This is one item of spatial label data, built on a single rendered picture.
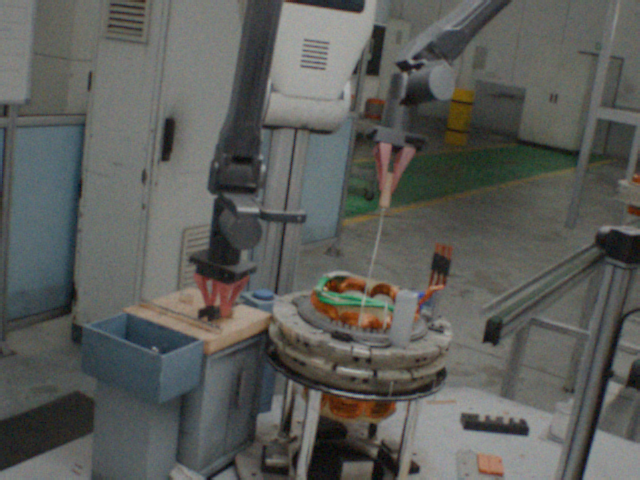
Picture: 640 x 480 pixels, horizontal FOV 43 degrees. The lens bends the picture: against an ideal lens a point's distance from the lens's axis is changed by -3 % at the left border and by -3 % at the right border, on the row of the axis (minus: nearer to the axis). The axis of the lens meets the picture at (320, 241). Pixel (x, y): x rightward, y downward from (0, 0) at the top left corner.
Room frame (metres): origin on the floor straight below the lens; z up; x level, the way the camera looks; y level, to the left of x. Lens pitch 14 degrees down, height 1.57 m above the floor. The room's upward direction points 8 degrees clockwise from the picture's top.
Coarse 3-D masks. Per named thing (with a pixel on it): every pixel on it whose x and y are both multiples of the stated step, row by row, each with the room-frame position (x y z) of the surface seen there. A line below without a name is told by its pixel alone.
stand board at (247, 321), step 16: (192, 288) 1.52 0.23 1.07; (160, 304) 1.41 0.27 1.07; (176, 304) 1.42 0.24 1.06; (160, 320) 1.33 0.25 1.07; (176, 320) 1.34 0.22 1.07; (224, 320) 1.37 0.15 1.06; (240, 320) 1.39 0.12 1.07; (256, 320) 1.40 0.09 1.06; (208, 336) 1.29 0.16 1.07; (224, 336) 1.30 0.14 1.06; (240, 336) 1.35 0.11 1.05; (208, 352) 1.27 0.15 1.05
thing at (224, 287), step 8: (200, 264) 1.33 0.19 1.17; (200, 272) 1.33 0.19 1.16; (208, 272) 1.33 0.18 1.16; (216, 272) 1.32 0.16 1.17; (216, 280) 1.32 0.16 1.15; (224, 280) 1.31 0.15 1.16; (232, 280) 1.32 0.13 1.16; (240, 280) 1.34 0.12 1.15; (248, 280) 1.36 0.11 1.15; (224, 288) 1.31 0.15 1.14; (240, 288) 1.36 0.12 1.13; (224, 296) 1.32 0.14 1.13; (232, 296) 1.36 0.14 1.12; (224, 304) 1.33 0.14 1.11; (232, 304) 1.36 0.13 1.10; (224, 312) 1.34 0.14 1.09
